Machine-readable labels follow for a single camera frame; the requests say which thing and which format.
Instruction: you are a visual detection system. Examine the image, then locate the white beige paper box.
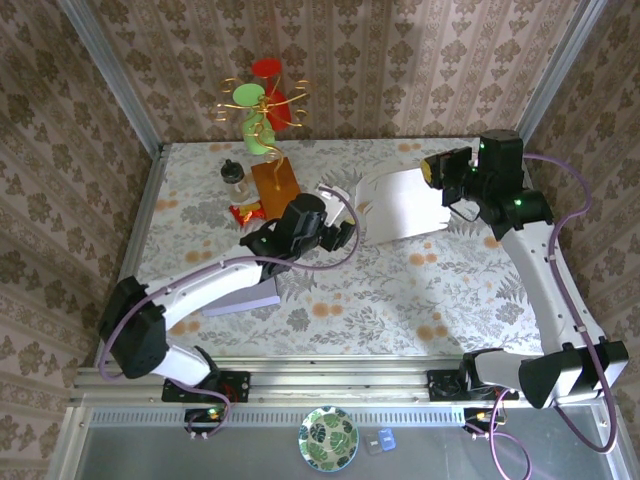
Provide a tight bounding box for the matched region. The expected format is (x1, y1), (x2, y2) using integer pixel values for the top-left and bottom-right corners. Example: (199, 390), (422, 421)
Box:
(317, 167), (451, 247)

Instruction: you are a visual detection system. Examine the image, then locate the white lavender paper box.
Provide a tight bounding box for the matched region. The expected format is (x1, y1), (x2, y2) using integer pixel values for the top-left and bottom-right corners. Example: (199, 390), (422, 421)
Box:
(201, 274), (282, 319)

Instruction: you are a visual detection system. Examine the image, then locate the red snack packet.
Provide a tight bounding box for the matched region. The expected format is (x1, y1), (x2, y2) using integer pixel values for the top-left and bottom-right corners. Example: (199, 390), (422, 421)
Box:
(228, 199), (269, 226)

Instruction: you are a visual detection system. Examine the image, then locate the clear bottle black cap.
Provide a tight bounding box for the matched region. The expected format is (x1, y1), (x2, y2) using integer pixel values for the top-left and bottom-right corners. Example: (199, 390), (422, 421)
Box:
(219, 158), (251, 204)

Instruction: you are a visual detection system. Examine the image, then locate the floral table cloth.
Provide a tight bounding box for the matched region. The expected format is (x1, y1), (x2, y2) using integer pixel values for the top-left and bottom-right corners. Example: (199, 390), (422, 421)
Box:
(117, 137), (576, 359)

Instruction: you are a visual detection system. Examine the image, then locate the green plastic goblet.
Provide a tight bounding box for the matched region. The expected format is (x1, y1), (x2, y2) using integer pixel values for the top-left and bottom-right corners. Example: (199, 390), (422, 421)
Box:
(232, 83), (276, 156)

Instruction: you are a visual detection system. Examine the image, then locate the slotted metal strip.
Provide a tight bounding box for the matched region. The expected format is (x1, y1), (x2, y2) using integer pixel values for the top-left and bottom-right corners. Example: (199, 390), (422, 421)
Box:
(87, 405), (469, 426)

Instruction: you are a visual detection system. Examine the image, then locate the leaf pattern bowl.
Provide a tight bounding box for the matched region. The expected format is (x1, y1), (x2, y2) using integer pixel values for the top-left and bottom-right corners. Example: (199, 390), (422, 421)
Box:
(298, 405), (360, 472)

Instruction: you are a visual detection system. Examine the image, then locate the small circuit board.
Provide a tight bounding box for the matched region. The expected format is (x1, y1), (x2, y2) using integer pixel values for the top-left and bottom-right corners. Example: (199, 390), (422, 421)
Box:
(183, 407), (227, 435)
(462, 407), (501, 435)

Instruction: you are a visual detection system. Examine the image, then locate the gold wire stand wooden base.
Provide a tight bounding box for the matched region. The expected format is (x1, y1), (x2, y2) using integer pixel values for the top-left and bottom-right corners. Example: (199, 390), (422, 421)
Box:
(209, 77), (314, 221)

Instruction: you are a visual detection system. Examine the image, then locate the aluminium frame post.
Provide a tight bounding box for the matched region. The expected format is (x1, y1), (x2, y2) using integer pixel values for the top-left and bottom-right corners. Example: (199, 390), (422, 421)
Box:
(55, 0), (166, 157)
(508, 0), (610, 151)

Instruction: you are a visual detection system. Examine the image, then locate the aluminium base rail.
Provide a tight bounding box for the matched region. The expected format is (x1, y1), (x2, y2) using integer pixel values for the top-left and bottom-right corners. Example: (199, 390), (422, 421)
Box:
(69, 355), (621, 407)

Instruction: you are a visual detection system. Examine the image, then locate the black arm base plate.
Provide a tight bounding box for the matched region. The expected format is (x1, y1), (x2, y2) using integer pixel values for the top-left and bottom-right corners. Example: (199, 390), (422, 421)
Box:
(427, 368), (521, 403)
(160, 370), (251, 404)

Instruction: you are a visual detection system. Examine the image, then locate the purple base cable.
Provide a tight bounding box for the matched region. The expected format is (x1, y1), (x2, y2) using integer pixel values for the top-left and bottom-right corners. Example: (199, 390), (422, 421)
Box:
(489, 389), (535, 479)
(185, 387), (236, 442)

